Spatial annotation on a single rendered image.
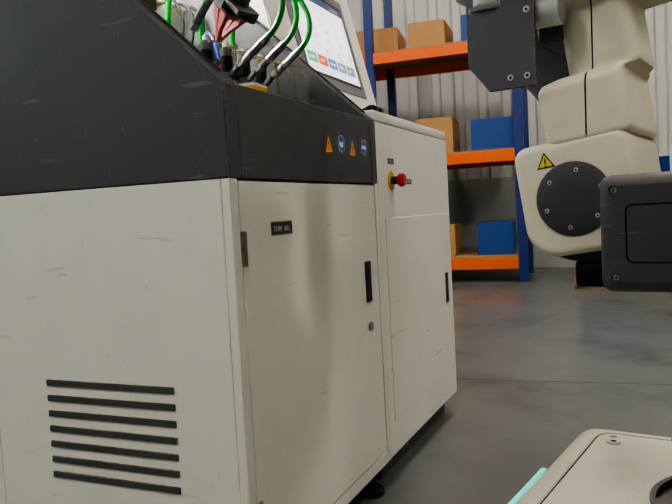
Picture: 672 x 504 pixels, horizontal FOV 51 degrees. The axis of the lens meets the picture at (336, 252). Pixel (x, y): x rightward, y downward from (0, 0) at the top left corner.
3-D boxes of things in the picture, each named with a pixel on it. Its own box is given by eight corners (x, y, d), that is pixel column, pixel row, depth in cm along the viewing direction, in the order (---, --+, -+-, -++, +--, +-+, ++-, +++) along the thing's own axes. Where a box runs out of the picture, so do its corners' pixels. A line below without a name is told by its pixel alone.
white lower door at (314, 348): (264, 575, 121) (240, 180, 117) (253, 573, 122) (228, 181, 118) (389, 450, 180) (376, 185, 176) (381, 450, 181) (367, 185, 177)
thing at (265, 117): (242, 178, 119) (236, 82, 118) (220, 179, 120) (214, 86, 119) (372, 183, 175) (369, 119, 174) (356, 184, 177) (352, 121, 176)
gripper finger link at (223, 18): (216, 32, 159) (233, -6, 154) (235, 49, 156) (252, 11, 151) (193, 28, 153) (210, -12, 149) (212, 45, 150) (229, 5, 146)
